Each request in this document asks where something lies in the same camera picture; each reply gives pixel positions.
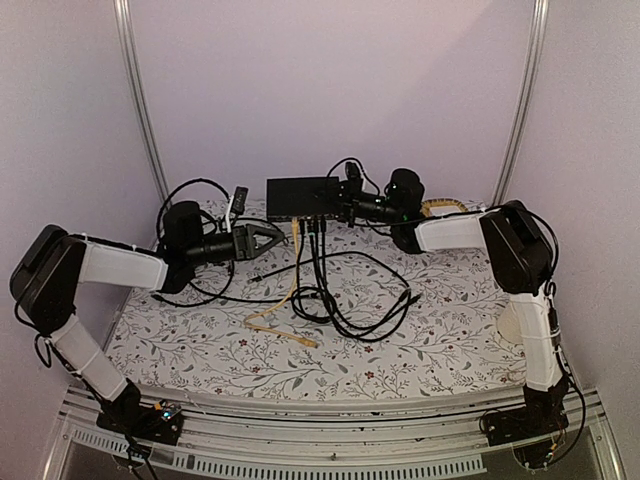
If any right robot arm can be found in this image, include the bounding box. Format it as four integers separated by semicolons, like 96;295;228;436
324;159;570;436

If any woven bamboo tray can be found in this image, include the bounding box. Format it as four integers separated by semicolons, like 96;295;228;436
421;198;469;217

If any cream ribbed cup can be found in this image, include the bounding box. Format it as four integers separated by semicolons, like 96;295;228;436
496;304;522;345

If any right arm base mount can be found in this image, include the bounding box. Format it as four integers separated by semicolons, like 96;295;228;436
479;398;569;446

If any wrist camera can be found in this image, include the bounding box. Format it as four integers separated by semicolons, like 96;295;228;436
345;161;363;191
224;186;249;232

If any black cable bundle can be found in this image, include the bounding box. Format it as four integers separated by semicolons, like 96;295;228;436
247;217;421;342

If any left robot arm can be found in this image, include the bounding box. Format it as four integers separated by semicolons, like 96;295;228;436
9;187;285;434

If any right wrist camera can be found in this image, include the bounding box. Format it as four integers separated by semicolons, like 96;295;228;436
345;161;363;191

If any aluminium frame post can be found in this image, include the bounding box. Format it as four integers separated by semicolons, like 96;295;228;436
491;0;550;206
113;0;170;202

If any black network switch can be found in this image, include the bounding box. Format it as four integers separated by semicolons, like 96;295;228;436
266;177;339;223

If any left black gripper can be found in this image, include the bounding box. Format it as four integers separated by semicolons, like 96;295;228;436
186;223;286;267

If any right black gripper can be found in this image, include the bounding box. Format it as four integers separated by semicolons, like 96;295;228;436
312;177;402;227

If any floral table mat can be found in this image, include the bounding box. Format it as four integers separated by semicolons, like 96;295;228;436
106;223;526;401

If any yellow ethernet cable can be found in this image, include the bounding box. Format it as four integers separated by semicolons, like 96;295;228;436
244;219;321;349

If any left aluminium frame post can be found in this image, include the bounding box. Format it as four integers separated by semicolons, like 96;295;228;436
113;0;170;202

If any front aluminium rail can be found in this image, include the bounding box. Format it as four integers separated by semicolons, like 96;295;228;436
43;386;631;479

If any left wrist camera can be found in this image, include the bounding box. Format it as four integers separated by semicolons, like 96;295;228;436
224;186;249;232

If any right aluminium frame post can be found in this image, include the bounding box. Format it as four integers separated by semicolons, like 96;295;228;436
491;0;550;206

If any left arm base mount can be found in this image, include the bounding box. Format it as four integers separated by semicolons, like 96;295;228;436
96;396;184;446

